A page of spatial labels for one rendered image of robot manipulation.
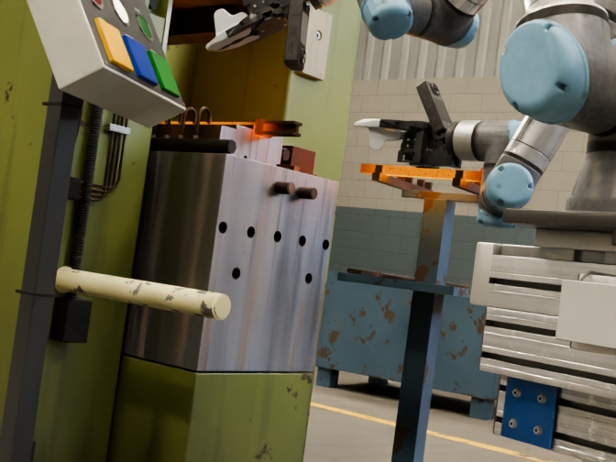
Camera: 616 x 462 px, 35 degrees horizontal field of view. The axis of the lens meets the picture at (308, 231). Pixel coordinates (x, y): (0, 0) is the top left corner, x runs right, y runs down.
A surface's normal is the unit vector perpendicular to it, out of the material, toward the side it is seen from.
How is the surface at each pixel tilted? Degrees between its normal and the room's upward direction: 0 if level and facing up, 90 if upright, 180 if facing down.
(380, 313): 90
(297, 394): 90
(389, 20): 142
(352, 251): 90
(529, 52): 97
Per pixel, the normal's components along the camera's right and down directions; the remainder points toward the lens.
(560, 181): -0.63, -0.11
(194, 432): 0.77, 0.07
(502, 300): -0.81, -0.13
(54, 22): -0.24, -0.07
